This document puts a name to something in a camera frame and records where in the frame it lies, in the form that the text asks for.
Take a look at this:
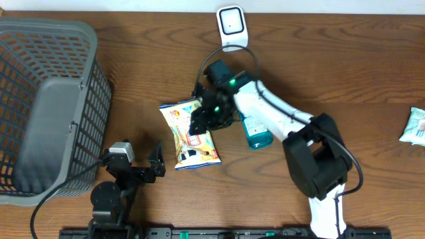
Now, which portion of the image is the black right camera cable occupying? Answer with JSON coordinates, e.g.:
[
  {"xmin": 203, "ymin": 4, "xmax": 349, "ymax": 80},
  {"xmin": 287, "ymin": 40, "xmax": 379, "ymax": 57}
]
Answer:
[{"xmin": 192, "ymin": 44, "xmax": 365, "ymax": 239}]

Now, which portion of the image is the black left camera cable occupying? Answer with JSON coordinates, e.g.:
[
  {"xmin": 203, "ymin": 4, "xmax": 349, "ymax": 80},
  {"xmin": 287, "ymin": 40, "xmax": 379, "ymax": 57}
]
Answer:
[{"xmin": 29, "ymin": 159, "xmax": 104, "ymax": 239}]

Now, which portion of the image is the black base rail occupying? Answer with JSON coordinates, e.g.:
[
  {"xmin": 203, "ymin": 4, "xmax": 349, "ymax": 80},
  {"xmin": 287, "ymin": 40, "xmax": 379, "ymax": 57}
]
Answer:
[{"xmin": 58, "ymin": 226, "xmax": 392, "ymax": 239}]

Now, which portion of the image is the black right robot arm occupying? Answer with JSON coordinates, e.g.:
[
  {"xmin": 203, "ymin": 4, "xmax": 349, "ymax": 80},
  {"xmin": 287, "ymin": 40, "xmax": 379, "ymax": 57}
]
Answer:
[{"xmin": 189, "ymin": 60, "xmax": 358, "ymax": 238}]

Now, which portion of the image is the white barcode scanner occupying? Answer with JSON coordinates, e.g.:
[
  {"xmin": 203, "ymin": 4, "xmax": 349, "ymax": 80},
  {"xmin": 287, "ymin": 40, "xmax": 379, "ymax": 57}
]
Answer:
[{"xmin": 216, "ymin": 5, "xmax": 248, "ymax": 52}]

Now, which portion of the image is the black camera cable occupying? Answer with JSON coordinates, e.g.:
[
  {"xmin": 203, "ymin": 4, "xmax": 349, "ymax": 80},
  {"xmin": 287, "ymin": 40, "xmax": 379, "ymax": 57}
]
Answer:
[
  {"xmin": 29, "ymin": 159, "xmax": 104, "ymax": 239},
  {"xmin": 192, "ymin": 44, "xmax": 365, "ymax": 239}
]

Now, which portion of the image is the grey plastic shopping basket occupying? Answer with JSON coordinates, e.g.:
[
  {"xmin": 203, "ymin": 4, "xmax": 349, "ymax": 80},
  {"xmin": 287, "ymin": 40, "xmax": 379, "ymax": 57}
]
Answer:
[{"xmin": 1, "ymin": 17, "xmax": 112, "ymax": 206}]

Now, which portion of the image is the teal mouthwash bottle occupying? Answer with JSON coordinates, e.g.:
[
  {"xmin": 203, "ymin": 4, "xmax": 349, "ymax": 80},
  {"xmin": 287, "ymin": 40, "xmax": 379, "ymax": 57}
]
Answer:
[{"xmin": 239, "ymin": 113, "xmax": 274, "ymax": 150}]

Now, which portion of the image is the yellow red snack bag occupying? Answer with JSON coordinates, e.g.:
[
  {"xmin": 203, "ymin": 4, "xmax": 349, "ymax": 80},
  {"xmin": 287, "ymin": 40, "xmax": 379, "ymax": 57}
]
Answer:
[{"xmin": 159, "ymin": 99, "xmax": 222, "ymax": 170}]

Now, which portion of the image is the light teal wipes packet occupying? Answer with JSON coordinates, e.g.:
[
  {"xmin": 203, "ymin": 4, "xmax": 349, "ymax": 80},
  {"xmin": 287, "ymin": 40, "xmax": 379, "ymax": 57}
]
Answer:
[{"xmin": 399, "ymin": 107, "xmax": 425, "ymax": 146}]

